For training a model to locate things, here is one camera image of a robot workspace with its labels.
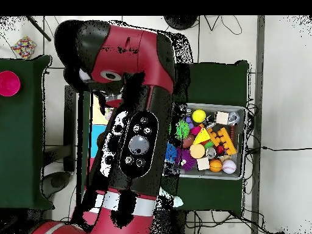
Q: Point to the green spiky ball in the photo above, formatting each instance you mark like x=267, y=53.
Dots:
x=182, y=129

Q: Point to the yellow toy cheese wedge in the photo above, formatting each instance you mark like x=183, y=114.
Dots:
x=202, y=136

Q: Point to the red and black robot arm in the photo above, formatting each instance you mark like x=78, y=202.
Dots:
x=131, y=48

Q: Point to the wooden box with three holes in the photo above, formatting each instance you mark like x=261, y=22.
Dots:
x=96, y=131

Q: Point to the clear mesh bin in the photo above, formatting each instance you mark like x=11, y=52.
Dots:
x=234, y=174

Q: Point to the purple spiky ball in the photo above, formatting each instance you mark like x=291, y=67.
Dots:
x=186, y=158

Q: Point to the yellow tennis ball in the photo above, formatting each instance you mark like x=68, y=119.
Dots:
x=198, y=115

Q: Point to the plain wooden cube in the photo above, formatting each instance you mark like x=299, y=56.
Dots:
x=223, y=117

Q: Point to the small orange basketball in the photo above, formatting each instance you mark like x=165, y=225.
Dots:
x=216, y=165

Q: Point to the orange toy building block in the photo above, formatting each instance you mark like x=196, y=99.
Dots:
x=225, y=141

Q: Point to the dark green tablecloth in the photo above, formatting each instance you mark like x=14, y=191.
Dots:
x=29, y=161
x=219, y=78

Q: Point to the white baseball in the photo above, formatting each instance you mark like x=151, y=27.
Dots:
x=229, y=166

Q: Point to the black chair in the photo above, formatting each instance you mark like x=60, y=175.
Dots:
x=66, y=141

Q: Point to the black round stand base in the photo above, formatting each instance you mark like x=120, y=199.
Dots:
x=180, y=21

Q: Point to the pink cup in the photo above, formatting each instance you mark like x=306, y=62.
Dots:
x=9, y=83

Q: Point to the black rod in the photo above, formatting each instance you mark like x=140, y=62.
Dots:
x=38, y=28

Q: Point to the multicoloured patterned object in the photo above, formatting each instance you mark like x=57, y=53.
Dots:
x=23, y=47

